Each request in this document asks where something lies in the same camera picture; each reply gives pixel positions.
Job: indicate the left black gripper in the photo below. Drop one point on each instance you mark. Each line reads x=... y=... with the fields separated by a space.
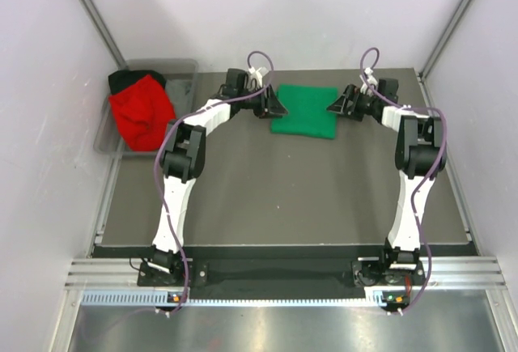
x=269 y=105

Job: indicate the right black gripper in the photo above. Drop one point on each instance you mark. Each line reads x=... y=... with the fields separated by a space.
x=353 y=94

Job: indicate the green t-shirt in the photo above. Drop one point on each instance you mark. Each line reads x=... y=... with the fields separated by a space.
x=307 y=112

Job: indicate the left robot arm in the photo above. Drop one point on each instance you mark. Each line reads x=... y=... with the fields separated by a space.
x=183 y=154

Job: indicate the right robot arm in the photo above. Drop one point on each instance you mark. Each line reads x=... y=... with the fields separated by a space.
x=420 y=155

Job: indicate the red t-shirt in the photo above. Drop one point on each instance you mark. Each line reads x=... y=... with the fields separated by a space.
x=142 y=112

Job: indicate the black t-shirt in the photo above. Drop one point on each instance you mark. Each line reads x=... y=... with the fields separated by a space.
x=119 y=80

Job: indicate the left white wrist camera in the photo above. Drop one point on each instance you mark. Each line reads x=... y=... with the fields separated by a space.
x=256 y=77

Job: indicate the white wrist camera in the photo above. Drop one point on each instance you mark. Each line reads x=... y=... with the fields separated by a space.
x=370 y=83
x=256 y=77

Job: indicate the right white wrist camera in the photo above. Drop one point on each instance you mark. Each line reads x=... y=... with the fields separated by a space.
x=370 y=83

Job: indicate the left aluminium frame post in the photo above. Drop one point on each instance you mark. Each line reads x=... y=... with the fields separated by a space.
x=102 y=29

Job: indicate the aluminium frame post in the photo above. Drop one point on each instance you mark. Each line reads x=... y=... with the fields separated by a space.
x=102 y=29
x=446 y=35

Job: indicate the right aluminium frame post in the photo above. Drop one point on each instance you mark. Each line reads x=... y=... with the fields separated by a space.
x=446 y=35

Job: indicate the slotted grey cable duct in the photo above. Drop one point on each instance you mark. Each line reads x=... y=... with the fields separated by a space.
x=170 y=299

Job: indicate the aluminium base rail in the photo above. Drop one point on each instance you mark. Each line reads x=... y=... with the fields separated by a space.
x=447 y=273

